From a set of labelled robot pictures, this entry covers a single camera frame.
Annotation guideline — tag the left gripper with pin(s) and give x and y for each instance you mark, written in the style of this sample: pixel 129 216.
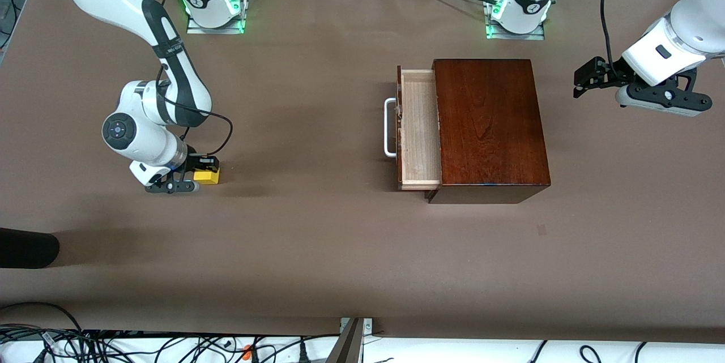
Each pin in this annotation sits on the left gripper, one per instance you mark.
pixel 610 73

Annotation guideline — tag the metal corner bracket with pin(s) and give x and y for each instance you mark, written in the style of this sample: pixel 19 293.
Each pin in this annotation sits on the metal corner bracket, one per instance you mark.
pixel 367 326

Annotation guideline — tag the brown table cover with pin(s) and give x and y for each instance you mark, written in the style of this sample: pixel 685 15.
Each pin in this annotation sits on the brown table cover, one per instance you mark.
pixel 283 125

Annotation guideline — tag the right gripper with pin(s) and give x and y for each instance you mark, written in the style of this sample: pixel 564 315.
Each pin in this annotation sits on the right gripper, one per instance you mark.
pixel 193 162

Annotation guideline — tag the metal base plate left arm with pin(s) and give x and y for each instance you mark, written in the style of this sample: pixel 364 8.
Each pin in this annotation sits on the metal base plate left arm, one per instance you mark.
pixel 535 36

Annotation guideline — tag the yellow cube block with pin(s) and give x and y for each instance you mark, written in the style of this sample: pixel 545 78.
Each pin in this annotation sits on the yellow cube block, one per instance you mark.
pixel 207 178

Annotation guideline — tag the black cylindrical object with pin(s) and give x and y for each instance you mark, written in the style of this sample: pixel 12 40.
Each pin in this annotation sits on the black cylindrical object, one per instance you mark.
pixel 25 248

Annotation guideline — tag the metal base plate right arm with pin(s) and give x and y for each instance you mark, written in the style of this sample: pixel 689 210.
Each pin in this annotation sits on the metal base plate right arm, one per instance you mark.
pixel 195 29

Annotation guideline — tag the dark brown wooden cabinet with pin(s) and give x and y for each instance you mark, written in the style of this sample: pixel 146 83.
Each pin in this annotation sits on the dark brown wooden cabinet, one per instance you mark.
pixel 493 125

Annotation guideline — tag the dark slanted beam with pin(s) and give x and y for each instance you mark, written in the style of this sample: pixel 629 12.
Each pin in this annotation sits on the dark slanted beam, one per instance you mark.
pixel 346 346

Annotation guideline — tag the small orange object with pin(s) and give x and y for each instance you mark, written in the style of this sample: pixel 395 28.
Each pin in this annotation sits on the small orange object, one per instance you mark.
pixel 247 351

